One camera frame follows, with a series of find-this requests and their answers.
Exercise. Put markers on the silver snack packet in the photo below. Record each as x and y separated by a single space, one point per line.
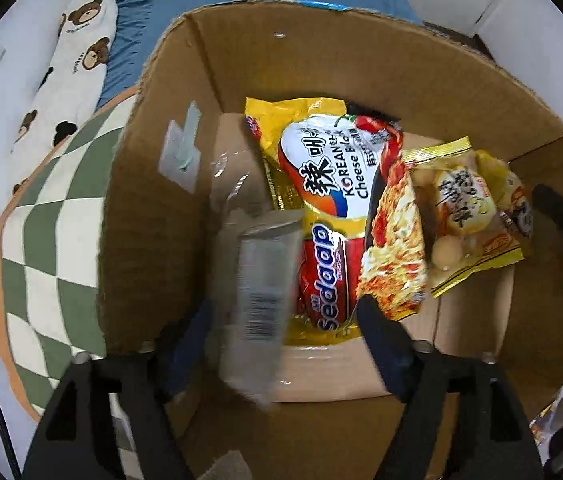
261 305

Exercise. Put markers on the green checkered cushion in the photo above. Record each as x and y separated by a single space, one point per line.
56 260

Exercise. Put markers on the cardboard box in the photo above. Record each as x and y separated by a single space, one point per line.
321 210

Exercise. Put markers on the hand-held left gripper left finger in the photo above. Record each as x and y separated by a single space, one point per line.
189 340

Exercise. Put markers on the blue bed sheet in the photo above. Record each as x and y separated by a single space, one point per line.
261 15

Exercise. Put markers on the yellow instant noodle packet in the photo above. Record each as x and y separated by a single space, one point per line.
346 220

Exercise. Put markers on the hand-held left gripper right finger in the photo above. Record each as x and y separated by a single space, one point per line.
386 345

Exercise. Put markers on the yellow fish ball snack packet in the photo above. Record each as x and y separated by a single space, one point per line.
466 210

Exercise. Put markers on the white bear print pillow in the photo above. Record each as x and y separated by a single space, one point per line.
64 80

